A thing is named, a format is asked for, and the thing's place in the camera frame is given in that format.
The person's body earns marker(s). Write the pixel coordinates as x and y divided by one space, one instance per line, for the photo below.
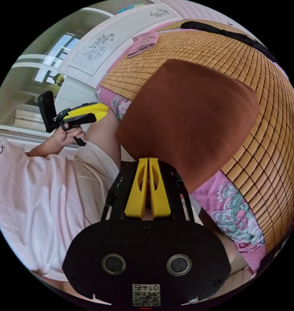
40 194

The bed with woven mat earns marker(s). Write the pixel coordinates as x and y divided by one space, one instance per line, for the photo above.
258 85

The person's left hand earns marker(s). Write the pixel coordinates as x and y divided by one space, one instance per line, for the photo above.
69 136

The pink garment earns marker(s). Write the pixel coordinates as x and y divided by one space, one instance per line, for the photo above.
143 42

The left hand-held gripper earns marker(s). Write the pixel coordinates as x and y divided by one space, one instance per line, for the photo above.
80 119

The brown yellow long pants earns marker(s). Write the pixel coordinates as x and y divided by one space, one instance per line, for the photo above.
185 121

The window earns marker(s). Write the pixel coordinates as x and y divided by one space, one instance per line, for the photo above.
57 57

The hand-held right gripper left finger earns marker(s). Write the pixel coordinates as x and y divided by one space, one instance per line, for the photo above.
133 199

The person's left forearm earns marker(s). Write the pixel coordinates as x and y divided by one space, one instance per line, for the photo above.
43 150

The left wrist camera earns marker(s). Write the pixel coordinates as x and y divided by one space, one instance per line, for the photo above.
47 111

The black garment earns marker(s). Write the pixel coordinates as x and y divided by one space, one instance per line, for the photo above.
229 32

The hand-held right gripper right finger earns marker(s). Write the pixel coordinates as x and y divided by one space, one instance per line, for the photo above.
161 201

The white wardrobe with floral panels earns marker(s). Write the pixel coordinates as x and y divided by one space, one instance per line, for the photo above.
88 53

